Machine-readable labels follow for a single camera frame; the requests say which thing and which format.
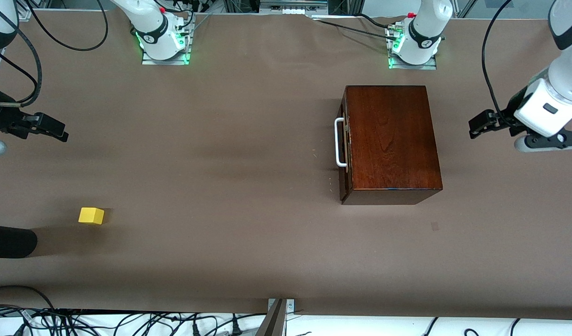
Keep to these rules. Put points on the silver corner bracket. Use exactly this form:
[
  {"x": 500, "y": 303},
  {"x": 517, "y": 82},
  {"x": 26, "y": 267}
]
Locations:
[{"x": 26, "y": 14}]

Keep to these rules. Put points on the brown paper table cover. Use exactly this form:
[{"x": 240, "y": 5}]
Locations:
[{"x": 220, "y": 186}]

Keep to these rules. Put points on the yellow wooden block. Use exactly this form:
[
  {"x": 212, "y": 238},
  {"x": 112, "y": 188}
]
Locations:
[{"x": 90, "y": 216}]

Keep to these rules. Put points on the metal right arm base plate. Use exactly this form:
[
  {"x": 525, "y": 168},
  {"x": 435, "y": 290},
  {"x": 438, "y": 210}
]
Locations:
[{"x": 164, "y": 62}]

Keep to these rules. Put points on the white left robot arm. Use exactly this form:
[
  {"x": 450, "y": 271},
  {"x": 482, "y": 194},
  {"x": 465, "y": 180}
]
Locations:
[{"x": 428, "y": 23}]

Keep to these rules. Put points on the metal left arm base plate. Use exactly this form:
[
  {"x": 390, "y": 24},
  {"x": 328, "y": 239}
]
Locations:
[{"x": 414, "y": 66}]

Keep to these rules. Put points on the black cylinder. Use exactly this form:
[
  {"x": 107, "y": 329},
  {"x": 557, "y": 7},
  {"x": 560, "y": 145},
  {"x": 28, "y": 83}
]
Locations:
[{"x": 10, "y": 240}]

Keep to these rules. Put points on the dark brown wooden cabinet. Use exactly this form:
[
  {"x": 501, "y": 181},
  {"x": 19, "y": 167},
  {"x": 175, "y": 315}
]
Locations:
[{"x": 393, "y": 140}]

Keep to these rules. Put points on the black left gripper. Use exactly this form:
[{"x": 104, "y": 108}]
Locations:
[{"x": 508, "y": 118}]

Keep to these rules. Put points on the silver bracket with grey post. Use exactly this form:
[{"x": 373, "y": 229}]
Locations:
[{"x": 274, "y": 322}]

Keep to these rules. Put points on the silver metal frame rail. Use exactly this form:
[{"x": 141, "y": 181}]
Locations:
[{"x": 293, "y": 3}]

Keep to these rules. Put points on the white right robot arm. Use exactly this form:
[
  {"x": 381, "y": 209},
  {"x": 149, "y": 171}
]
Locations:
[{"x": 150, "y": 23}]

